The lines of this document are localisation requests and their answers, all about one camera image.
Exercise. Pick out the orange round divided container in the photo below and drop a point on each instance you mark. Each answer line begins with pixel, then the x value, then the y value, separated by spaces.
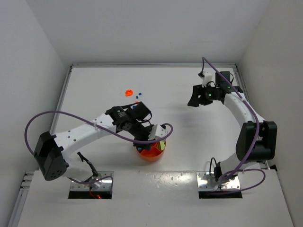
pixel 153 155

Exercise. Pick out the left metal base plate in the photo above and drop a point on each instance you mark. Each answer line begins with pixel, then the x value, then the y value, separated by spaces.
pixel 103 183

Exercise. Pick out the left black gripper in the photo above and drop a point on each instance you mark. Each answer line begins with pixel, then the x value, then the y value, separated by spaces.
pixel 144 136

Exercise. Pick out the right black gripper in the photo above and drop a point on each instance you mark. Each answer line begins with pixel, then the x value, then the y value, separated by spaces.
pixel 200 95

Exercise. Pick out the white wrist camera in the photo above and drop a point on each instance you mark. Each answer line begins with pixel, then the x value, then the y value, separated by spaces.
pixel 206 77
pixel 157 132

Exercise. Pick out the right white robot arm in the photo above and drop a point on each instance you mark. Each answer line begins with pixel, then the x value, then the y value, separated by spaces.
pixel 257 139

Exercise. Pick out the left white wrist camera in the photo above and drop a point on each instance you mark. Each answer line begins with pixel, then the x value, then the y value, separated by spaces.
pixel 157 132

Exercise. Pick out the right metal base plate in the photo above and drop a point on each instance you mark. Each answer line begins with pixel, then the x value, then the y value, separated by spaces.
pixel 206 183

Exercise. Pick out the lime green purple lego brick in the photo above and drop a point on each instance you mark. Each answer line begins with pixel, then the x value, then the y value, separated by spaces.
pixel 162 145

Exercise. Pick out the metal base plate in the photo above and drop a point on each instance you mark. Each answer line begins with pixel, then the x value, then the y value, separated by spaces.
pixel 206 183
pixel 103 183

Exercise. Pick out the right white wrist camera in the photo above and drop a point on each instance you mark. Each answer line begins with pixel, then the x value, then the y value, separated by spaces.
pixel 206 77

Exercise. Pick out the orange lego brick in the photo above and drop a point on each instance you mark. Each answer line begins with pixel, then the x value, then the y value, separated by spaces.
pixel 128 92

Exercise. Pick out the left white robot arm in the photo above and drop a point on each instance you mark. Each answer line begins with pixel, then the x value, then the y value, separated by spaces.
pixel 59 154

